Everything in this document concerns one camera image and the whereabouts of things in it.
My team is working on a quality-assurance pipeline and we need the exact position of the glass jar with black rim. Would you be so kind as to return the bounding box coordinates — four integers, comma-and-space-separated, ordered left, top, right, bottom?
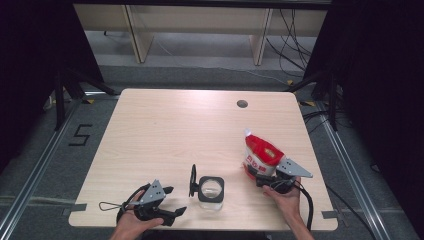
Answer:
197, 175, 226, 211

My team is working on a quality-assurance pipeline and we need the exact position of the bundle of black cables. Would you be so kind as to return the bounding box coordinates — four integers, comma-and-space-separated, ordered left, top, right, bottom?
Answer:
265, 9, 319, 79

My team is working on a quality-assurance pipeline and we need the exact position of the light wooden desk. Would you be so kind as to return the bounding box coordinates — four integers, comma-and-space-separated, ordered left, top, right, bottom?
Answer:
73, 3, 329, 66

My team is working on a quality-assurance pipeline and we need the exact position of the black metal stand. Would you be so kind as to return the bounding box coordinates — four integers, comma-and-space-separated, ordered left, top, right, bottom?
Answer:
285, 70, 340, 132
54, 67, 118, 132

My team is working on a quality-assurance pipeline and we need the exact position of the thin black floor cable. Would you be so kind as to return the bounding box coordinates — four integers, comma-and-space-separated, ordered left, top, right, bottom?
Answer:
325, 184, 377, 240

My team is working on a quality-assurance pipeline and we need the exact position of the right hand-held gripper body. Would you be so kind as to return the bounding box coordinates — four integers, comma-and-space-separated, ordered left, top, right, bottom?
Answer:
255, 157, 314, 194

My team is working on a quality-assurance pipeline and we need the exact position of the person's right hand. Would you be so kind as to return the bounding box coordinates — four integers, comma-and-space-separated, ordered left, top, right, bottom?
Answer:
262, 179, 303, 219

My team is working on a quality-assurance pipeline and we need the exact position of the black curtain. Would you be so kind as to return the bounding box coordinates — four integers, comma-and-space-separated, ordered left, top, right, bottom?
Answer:
303, 0, 424, 231
0, 0, 105, 174

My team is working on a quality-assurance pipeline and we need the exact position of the red and white plastic pouch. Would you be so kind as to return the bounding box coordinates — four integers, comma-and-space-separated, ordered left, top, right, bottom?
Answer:
242, 128, 287, 181

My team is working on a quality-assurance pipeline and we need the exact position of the black round jar lid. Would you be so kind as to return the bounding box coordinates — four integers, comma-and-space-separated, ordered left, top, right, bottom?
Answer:
188, 163, 200, 198

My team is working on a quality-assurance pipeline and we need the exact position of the person's left hand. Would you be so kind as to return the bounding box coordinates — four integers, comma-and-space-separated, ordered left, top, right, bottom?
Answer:
111, 208, 164, 240

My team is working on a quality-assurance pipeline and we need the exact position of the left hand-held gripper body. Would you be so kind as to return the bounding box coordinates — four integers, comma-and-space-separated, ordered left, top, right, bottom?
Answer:
128, 179, 168, 222

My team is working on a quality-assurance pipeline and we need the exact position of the aluminium floor rail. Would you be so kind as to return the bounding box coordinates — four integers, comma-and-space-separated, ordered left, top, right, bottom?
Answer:
315, 100, 392, 240
0, 99, 83, 239

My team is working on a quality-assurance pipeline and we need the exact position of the thin wire loop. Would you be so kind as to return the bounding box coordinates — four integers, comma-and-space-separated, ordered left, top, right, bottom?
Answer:
98, 201, 125, 212

